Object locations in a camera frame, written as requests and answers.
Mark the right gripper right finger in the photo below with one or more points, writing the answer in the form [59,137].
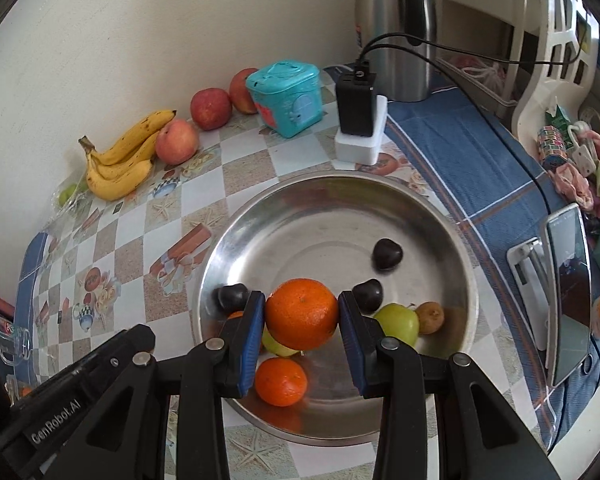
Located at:
[480,436]

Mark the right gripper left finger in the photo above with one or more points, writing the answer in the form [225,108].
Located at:
[124,435]

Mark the clear bag green fruits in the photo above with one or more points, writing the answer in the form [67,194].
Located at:
[70,189]

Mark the clear glass mug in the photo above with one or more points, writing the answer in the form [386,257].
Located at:
[15,343]

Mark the brown kiwi fruit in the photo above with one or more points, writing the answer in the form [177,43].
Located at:
[431,317]

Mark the small green apple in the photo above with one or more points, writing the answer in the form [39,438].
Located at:
[399,322]

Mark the small orange tangerine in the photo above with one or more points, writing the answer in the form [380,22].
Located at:
[280,382]

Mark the smartphone on stand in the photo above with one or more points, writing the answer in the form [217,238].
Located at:
[569,293]

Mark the dark plum left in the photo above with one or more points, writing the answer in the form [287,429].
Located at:
[231,298]

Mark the dark plum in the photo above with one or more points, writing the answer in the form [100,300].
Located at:
[386,255]
[231,298]
[369,296]

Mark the white phone stand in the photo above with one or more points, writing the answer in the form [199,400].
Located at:
[526,261]

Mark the dark plum middle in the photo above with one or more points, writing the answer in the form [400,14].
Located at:
[369,296]

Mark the dark plum far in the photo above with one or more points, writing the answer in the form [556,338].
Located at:
[386,255]

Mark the steel round basin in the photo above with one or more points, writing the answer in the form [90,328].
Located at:
[324,226]

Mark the yellow banana bunch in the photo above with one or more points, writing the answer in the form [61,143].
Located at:
[115,173]

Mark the blue striped cloth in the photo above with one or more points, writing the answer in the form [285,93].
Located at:
[470,167]

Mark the white power block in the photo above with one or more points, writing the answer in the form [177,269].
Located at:
[363,150]

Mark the middle red apple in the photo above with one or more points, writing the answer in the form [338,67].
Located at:
[211,108]

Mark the right red apple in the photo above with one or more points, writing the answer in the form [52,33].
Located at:
[239,93]

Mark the black power adapter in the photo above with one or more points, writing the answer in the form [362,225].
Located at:
[356,100]

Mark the teal plastic toy box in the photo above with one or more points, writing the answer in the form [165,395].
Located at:
[287,96]

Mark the white plastic chair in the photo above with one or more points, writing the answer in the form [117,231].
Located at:
[566,56]

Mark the steel thermos jug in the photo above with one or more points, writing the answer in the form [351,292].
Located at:
[402,33]

